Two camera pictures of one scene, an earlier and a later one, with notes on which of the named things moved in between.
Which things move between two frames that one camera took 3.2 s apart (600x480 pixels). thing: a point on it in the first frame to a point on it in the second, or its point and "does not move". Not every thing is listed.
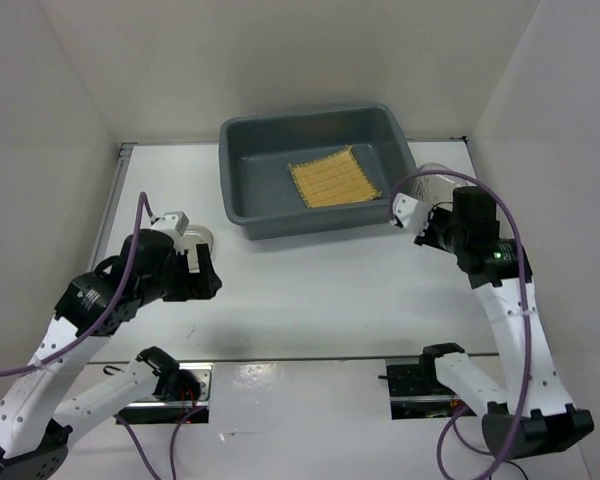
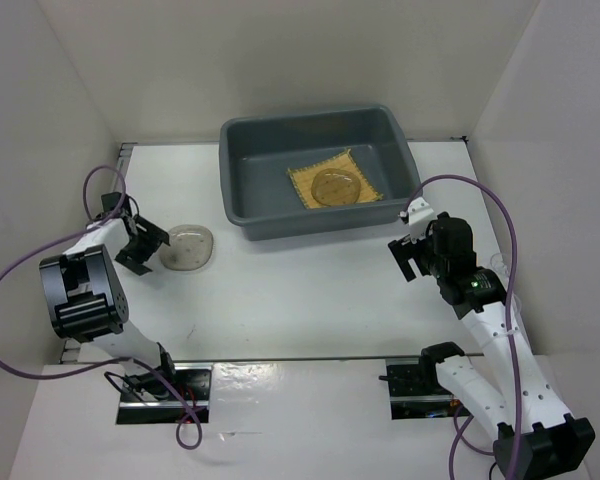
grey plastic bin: (311, 172) does not move
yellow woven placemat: (333, 178) does not move
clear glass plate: (194, 235) does not move
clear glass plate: (434, 188) to (334, 186)
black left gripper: (200, 285) to (151, 234)
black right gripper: (427, 236) to (402, 254)
